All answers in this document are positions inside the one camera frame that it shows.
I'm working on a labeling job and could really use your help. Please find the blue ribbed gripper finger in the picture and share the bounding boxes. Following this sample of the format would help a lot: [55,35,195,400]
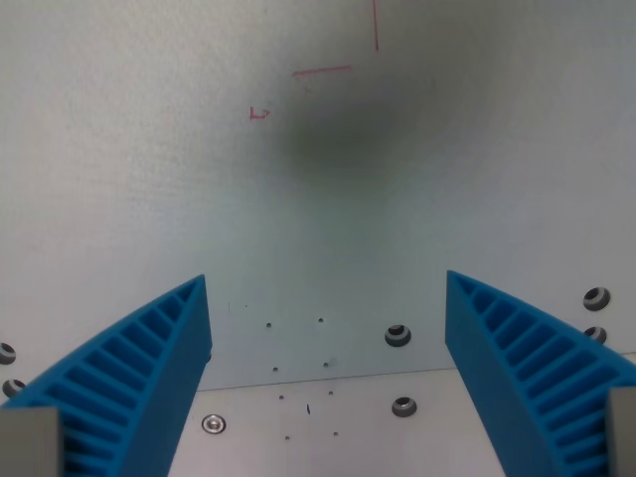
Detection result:
[443,269,636,477]
[0,273,214,477]

